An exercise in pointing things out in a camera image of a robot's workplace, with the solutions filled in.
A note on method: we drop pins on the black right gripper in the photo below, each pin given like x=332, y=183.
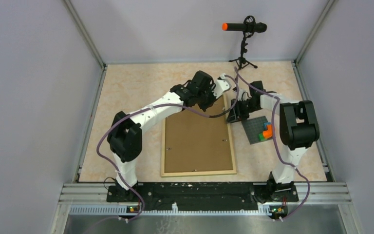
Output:
x=235, y=114

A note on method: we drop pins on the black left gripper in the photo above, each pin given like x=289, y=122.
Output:
x=204, y=107

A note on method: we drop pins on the green wooden picture frame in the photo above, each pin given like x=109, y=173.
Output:
x=232, y=155

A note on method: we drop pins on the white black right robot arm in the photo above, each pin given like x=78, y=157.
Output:
x=298, y=130

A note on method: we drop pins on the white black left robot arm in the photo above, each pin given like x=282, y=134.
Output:
x=125, y=139

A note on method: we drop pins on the grey studded baseplate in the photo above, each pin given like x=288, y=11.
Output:
x=253, y=127

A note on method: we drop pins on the green small brick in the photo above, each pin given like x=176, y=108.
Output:
x=261, y=137

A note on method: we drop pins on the orange curved brick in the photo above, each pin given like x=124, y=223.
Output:
x=268, y=133

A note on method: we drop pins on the black tripod stand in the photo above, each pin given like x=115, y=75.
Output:
x=241, y=61

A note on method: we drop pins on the black microphone orange tip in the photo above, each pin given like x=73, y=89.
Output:
x=245, y=27

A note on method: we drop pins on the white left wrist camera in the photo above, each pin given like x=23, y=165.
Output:
x=222, y=85

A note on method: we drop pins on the brown frame backing board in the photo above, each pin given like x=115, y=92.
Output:
x=196, y=142

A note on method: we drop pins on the white cable duct strip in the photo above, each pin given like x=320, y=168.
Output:
x=123, y=210

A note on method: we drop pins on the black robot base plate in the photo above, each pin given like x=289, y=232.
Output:
x=200, y=196

